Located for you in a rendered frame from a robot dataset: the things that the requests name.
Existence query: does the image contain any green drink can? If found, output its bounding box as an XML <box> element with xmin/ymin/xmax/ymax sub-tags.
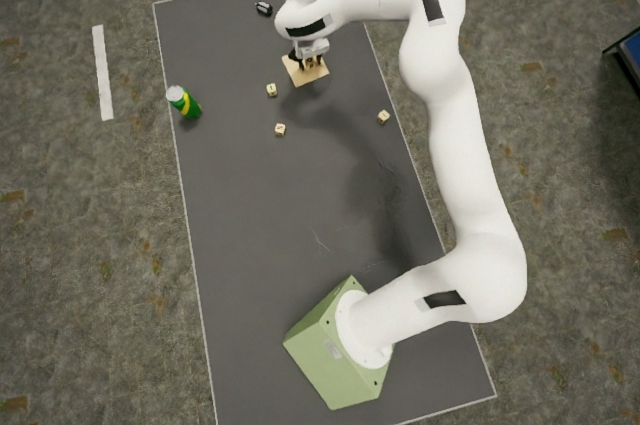
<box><xmin>167</xmin><ymin>86</ymin><xmax>201</xmax><ymax>119</ymax></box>

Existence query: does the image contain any beige square mat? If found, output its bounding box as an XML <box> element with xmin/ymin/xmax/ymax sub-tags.
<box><xmin>282</xmin><ymin>55</ymin><xmax>329</xmax><ymax>88</ymax></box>

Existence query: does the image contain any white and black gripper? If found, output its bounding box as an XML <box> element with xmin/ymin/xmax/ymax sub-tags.
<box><xmin>288</xmin><ymin>41</ymin><xmax>323</xmax><ymax>71</ymax></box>

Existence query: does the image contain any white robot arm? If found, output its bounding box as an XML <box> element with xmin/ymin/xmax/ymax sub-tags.
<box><xmin>275</xmin><ymin>0</ymin><xmax>527</xmax><ymax>369</ymax></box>

